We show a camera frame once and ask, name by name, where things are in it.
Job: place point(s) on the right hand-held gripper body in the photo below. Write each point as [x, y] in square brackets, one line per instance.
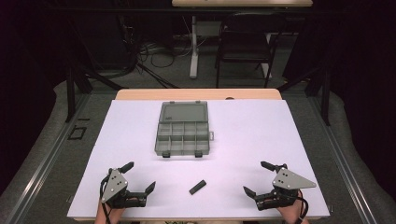
[288, 182]

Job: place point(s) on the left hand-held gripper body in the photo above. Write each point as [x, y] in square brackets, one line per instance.
[114, 186]

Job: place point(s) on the person's left hand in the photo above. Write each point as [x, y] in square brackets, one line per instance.
[109, 213]

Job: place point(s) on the person's right hand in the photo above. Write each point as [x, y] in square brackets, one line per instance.
[289, 213]

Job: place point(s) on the white table cover sheet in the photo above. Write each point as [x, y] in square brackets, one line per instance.
[249, 146]

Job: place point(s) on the small black rectangular block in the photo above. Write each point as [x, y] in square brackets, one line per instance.
[197, 187]

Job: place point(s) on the grey plastic organizer box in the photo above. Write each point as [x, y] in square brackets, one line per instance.
[183, 128]

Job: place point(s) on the black metal stand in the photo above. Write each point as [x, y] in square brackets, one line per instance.
[325, 93]
[71, 93]

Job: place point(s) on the wooden table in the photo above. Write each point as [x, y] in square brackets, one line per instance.
[199, 94]

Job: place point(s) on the black folding chair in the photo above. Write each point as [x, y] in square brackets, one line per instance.
[249, 46]

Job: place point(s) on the wooden desk with white legs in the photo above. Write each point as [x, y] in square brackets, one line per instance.
[194, 46]

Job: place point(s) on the aluminium floor rail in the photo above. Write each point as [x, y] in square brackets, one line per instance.
[339, 161]
[46, 161]

